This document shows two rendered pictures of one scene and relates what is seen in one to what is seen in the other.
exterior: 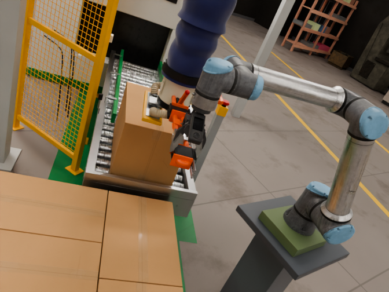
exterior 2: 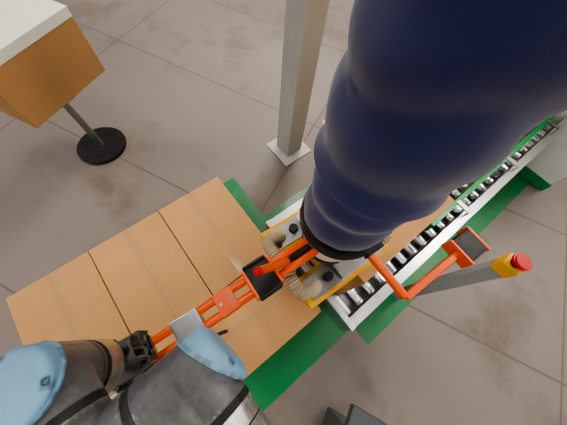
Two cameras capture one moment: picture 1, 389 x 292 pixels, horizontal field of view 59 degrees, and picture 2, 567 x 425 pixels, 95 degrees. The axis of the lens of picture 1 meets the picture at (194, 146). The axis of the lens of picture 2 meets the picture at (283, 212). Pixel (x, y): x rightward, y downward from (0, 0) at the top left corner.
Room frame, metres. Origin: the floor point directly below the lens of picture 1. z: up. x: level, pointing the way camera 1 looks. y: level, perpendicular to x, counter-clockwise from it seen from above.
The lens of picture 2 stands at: (1.40, 0.00, 1.95)
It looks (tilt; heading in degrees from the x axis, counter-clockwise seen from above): 66 degrees down; 64
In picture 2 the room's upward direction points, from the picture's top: 9 degrees clockwise
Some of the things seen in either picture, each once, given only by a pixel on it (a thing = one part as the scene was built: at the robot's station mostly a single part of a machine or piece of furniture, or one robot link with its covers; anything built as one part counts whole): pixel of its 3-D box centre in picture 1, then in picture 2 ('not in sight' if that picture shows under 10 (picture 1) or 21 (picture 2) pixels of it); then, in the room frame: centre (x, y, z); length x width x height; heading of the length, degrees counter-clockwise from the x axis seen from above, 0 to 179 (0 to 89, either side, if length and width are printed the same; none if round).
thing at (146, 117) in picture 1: (153, 104); (309, 219); (1.64, 0.28, 1.13); 0.34 x 0.10 x 0.05; 16
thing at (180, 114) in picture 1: (178, 113); (262, 277); (1.43, 0.12, 1.24); 0.10 x 0.08 x 0.06; 106
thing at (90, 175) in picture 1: (143, 185); (306, 271); (1.69, 0.20, 0.58); 0.70 x 0.03 x 0.06; 110
